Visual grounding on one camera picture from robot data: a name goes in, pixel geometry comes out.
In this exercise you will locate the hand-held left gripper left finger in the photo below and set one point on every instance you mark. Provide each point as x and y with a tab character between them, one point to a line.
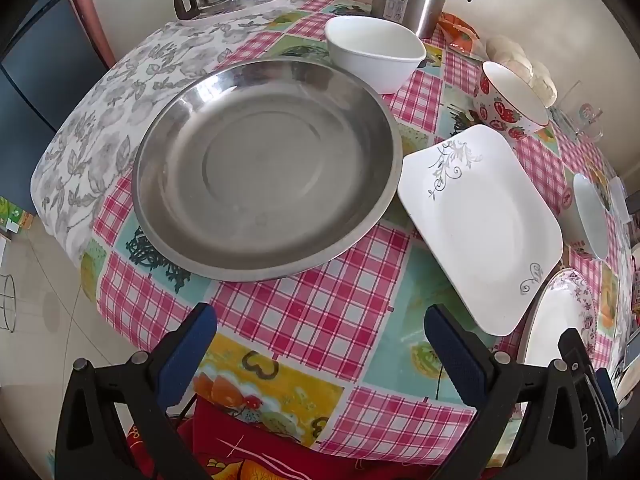
190	350

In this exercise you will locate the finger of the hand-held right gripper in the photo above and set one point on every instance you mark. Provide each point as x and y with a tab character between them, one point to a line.
607	391
576	352

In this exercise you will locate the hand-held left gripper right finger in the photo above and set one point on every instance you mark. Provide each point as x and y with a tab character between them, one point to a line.
455	355

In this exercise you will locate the pink floral round plate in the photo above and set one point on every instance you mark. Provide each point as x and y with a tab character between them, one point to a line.
555	320

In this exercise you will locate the square white plate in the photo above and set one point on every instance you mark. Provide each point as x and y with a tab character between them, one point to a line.
480	225

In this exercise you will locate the pale blue bowl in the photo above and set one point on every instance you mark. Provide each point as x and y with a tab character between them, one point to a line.
591	220

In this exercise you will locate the stainless steel basin plate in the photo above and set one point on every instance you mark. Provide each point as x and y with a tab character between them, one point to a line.
260	170

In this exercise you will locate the strawberry print bowl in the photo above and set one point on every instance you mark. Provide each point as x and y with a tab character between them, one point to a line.
500	110

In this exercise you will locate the plain white bowl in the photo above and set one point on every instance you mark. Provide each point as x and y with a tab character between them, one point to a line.
372	52

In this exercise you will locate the red printed cloth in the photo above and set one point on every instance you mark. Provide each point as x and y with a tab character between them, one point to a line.
280	455

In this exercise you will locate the green box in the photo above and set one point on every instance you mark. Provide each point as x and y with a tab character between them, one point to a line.
15	217

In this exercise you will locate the glass mug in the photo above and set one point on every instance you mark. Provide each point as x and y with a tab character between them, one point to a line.
582	110

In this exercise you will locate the bag of steamed buns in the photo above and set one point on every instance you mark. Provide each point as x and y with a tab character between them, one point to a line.
525	67

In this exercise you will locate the blue cabinet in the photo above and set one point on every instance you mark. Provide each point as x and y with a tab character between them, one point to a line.
40	70

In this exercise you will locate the orange snack packet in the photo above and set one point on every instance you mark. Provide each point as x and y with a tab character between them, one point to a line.
460	35

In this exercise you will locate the pink board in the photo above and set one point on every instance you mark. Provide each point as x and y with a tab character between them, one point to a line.
92	20

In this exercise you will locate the white serving tray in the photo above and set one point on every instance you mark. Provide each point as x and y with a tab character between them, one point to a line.
265	4

